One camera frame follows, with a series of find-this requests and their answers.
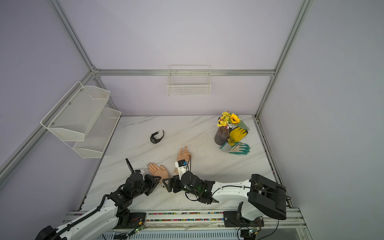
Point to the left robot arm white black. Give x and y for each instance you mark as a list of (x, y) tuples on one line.
[(112, 211)]

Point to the white two-tier mesh shelf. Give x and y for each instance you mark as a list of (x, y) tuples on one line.
[(83, 120)]

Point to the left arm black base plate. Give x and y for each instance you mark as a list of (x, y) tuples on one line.
[(131, 221)]

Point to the aluminium frame profiles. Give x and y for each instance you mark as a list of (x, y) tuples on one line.
[(39, 60)]

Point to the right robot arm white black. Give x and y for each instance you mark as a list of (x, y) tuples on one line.
[(257, 196)]

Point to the black digital wrist watch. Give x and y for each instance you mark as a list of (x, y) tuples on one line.
[(157, 136)]

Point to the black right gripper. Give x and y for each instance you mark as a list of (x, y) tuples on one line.
[(174, 179)]

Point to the white wire wall basket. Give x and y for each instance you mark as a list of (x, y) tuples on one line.
[(189, 80)]

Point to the yellow work glove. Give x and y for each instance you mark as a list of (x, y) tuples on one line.
[(236, 135)]

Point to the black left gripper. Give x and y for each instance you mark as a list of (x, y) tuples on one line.
[(149, 178)]

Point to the mannequin hand with white band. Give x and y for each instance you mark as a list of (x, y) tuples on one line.
[(158, 171)]

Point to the yellow artificial flower bouquet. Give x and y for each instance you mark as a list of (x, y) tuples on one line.
[(230, 121)]

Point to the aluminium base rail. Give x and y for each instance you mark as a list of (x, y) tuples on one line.
[(208, 225)]

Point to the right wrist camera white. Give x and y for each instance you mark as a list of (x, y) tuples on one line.
[(182, 167)]

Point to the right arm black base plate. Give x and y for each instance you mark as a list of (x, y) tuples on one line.
[(243, 219)]

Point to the mannequin hand with black watch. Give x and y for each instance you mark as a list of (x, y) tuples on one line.
[(184, 154)]

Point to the green grey work glove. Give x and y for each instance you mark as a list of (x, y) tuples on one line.
[(237, 149)]

